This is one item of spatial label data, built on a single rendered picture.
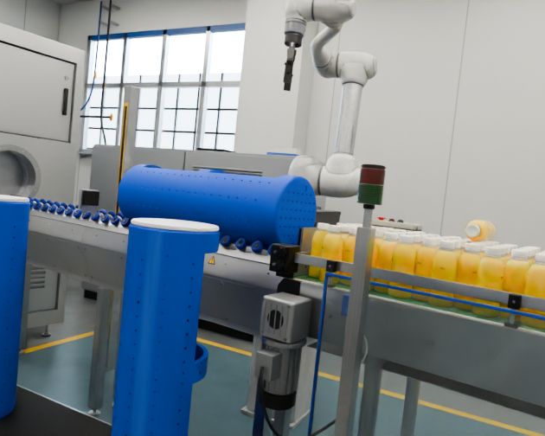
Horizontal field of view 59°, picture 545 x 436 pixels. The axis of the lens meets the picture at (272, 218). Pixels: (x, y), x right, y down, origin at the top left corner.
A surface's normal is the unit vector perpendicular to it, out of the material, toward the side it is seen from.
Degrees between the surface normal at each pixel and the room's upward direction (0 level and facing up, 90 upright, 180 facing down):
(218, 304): 109
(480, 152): 90
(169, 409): 90
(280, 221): 90
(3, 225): 90
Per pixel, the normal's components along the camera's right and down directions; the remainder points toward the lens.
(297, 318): 0.81, 0.11
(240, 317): -0.57, 0.32
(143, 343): -0.27, 0.02
